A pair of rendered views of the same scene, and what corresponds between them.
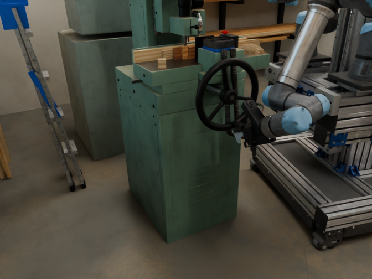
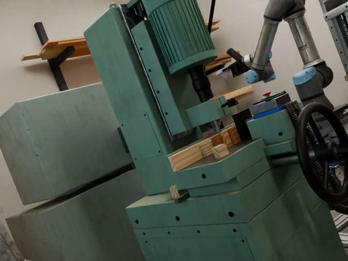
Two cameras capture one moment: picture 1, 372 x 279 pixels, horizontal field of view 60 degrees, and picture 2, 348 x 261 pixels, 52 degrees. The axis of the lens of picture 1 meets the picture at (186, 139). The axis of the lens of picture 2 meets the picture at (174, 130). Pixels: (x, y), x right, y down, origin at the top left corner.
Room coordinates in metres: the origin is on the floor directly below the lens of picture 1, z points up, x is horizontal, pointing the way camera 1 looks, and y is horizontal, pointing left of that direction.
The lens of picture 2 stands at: (0.31, 0.46, 1.05)
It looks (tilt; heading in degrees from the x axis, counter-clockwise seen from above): 1 degrees down; 345
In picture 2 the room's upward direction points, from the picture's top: 21 degrees counter-clockwise
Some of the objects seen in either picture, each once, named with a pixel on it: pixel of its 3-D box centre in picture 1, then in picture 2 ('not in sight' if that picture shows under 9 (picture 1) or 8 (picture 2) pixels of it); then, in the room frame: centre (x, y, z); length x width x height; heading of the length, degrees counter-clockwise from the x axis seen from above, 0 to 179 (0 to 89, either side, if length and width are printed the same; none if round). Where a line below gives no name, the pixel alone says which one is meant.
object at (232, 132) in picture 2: (205, 51); (246, 129); (1.47, -0.10, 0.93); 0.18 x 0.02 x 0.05; 118
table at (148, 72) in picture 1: (208, 66); (262, 142); (1.42, -0.11, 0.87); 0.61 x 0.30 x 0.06; 118
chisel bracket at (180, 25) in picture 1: (183, 27); (208, 113); (1.51, 0.00, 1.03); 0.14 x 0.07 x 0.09; 28
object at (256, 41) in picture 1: (214, 48); (247, 128); (1.56, -0.14, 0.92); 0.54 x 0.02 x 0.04; 118
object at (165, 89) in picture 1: (192, 77); (247, 164); (1.43, -0.04, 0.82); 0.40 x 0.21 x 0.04; 118
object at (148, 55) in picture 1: (194, 48); (228, 135); (1.53, -0.05, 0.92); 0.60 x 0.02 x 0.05; 118
